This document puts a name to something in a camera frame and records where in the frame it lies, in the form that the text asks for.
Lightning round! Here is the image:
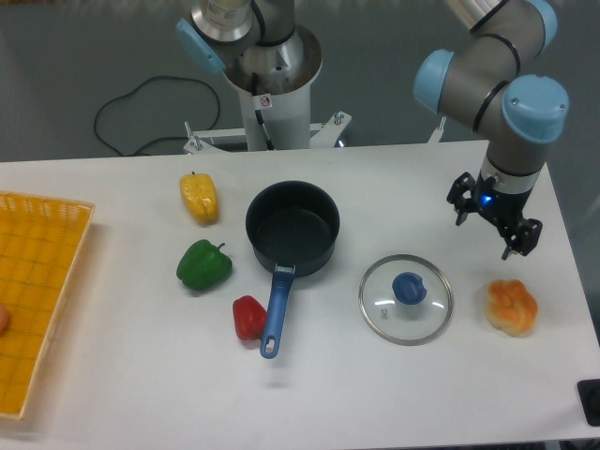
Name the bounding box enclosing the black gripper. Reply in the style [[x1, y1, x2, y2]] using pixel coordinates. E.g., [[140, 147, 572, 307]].
[[446, 169, 543, 261]]

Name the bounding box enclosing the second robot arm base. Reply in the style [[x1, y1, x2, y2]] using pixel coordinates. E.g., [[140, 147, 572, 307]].
[[175, 1, 295, 74]]

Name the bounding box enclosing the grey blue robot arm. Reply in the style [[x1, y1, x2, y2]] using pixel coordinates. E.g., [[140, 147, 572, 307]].
[[412, 1, 569, 258]]

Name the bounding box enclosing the braided bread roll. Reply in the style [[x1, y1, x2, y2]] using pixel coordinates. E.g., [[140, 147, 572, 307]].
[[485, 279, 538, 337]]

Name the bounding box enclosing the glass lid blue knob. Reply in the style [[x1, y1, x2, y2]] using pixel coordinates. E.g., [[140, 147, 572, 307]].
[[358, 254, 454, 346]]

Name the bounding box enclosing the black corner device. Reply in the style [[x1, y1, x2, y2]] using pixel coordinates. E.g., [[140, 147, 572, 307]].
[[577, 379, 600, 428]]

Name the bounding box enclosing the dark blue saucepan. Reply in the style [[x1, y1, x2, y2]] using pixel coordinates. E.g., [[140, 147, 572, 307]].
[[246, 180, 340, 359]]

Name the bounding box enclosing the red bell pepper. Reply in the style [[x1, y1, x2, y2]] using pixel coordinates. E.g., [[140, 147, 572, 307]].
[[232, 295, 267, 341]]

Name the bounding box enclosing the green bell pepper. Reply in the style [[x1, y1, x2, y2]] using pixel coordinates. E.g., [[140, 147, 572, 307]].
[[176, 239, 233, 292]]

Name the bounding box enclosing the yellow bell pepper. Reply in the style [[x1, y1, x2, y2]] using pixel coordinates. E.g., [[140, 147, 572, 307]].
[[179, 172, 219, 225]]

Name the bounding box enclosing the yellow wicker basket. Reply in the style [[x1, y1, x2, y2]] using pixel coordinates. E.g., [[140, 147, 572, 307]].
[[1, 191, 95, 420]]

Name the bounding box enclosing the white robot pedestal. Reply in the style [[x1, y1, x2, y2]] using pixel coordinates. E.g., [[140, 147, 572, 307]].
[[184, 25, 352, 154]]

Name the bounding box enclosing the black floor cable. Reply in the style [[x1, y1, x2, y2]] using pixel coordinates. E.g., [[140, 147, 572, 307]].
[[94, 75, 221, 158]]

